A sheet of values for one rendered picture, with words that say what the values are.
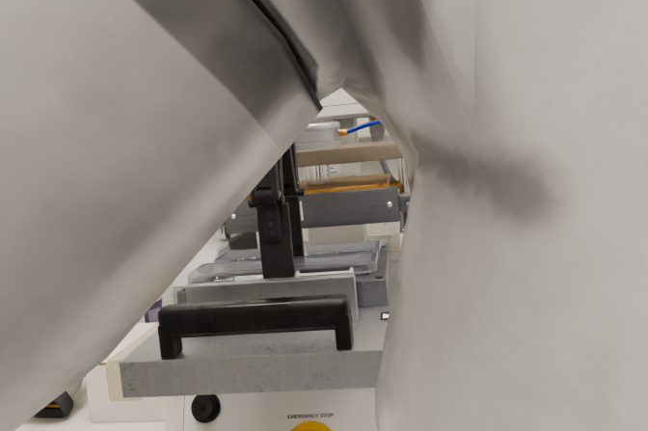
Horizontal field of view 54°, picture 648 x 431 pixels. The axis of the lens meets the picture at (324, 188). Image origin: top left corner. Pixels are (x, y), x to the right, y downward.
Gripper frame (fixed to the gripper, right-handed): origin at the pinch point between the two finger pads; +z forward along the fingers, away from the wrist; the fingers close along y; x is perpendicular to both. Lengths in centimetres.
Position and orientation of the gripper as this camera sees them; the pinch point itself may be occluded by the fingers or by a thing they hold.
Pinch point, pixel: (282, 238)
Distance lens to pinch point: 63.1
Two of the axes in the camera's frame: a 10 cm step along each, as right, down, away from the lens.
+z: 0.9, 9.9, 0.8
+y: -1.2, 0.9, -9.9
